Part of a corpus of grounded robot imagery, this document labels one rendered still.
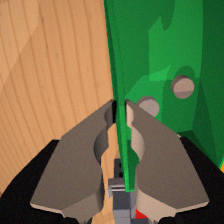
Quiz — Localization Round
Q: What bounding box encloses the green bin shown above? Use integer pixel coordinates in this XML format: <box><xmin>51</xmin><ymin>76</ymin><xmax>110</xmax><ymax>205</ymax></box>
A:
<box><xmin>103</xmin><ymin>0</ymin><xmax>224</xmax><ymax>192</ymax></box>

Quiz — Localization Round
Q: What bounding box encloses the grey metal shelf rack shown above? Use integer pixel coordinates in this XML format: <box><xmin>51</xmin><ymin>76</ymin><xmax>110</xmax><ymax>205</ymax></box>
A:
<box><xmin>107</xmin><ymin>158</ymin><xmax>149</xmax><ymax>224</ymax></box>

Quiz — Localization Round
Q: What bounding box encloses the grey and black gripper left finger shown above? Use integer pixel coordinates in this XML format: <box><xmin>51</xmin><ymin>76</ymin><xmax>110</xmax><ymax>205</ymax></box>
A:
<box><xmin>0</xmin><ymin>99</ymin><xmax>117</xmax><ymax>224</ymax></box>

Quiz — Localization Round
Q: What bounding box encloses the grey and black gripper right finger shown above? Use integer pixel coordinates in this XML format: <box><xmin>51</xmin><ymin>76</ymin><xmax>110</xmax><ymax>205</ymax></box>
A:
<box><xmin>125</xmin><ymin>99</ymin><xmax>224</xmax><ymax>224</ymax></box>

